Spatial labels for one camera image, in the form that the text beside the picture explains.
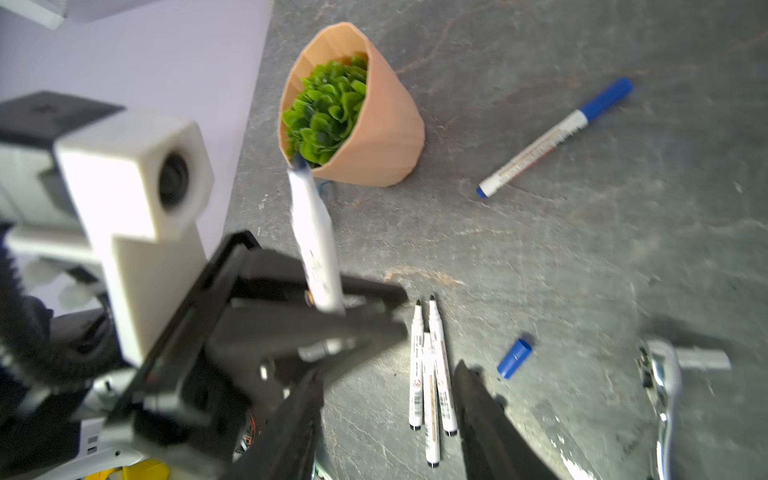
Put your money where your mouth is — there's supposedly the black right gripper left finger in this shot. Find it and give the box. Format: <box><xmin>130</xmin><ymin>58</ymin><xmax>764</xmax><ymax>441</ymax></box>
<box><xmin>221</xmin><ymin>370</ymin><xmax>324</xmax><ymax>480</ymax></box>

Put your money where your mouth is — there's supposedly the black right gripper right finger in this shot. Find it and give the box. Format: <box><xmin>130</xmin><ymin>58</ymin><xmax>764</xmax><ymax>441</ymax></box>
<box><xmin>452</xmin><ymin>361</ymin><xmax>556</xmax><ymax>480</ymax></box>

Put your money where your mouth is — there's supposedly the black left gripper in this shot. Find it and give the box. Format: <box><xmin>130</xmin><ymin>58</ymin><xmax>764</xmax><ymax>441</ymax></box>
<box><xmin>82</xmin><ymin>231</ymin><xmax>408</xmax><ymax>456</ymax></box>

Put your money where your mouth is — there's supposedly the white marker black tip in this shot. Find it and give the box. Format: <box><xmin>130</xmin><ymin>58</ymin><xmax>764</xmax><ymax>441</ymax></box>
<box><xmin>287</xmin><ymin>153</ymin><xmax>345</xmax><ymax>314</ymax></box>

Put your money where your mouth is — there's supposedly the blue pen cap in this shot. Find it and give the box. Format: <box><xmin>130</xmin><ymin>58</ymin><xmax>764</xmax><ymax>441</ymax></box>
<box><xmin>497</xmin><ymin>338</ymin><xmax>533</xmax><ymax>380</ymax></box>

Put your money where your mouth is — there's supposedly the white marker blue end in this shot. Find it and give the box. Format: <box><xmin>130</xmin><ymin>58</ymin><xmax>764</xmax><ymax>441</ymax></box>
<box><xmin>476</xmin><ymin>77</ymin><xmax>634</xmax><ymax>199</ymax></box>

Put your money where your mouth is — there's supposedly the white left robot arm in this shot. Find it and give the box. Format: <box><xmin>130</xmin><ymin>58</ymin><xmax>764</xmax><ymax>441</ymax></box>
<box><xmin>1</xmin><ymin>91</ymin><xmax>407</xmax><ymax>479</ymax></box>

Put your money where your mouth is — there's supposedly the white marker on table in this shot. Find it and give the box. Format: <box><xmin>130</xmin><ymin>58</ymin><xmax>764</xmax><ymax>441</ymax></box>
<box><xmin>428</xmin><ymin>295</ymin><xmax>458</xmax><ymax>436</ymax></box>
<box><xmin>422</xmin><ymin>333</ymin><xmax>441</xmax><ymax>468</ymax></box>
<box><xmin>408</xmin><ymin>300</ymin><xmax>424</xmax><ymax>431</ymax></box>

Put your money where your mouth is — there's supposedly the beige faceted plant pot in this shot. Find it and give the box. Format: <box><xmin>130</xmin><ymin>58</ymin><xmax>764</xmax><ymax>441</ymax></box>
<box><xmin>278</xmin><ymin>22</ymin><xmax>425</xmax><ymax>187</ymax></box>

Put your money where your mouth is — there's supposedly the green artificial plant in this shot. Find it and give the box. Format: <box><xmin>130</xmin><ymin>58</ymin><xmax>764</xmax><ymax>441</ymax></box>
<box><xmin>282</xmin><ymin>55</ymin><xmax>368</xmax><ymax>168</ymax></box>

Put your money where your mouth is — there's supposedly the teal fork yellow handle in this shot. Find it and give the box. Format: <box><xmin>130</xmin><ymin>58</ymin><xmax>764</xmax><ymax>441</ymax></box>
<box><xmin>85</xmin><ymin>459</ymin><xmax>171</xmax><ymax>480</ymax></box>

